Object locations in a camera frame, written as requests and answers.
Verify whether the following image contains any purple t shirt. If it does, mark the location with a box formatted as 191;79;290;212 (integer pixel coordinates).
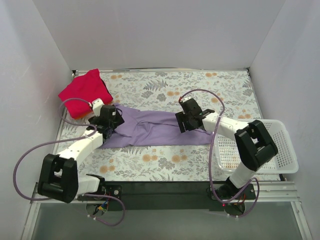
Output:
101;104;212;149

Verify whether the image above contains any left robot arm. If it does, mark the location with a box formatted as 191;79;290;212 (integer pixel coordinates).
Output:
37;105;125;203

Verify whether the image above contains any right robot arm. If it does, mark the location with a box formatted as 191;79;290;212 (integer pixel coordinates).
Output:
175;98;278;199

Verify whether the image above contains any orange folded t shirt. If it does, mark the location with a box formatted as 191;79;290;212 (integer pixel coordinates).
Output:
74;110;96;120

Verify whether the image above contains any red folded t shirt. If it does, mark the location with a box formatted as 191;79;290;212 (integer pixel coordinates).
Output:
58;68;113;118

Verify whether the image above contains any floral table mat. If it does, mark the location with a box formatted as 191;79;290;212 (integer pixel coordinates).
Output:
78;70;261;181

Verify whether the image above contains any white plastic basket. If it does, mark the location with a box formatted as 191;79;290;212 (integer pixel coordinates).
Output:
213;119;299;175

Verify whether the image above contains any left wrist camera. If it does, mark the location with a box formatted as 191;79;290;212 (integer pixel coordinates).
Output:
90;98;105;116

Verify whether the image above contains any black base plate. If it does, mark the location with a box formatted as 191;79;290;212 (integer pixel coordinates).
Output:
77;180;256;211

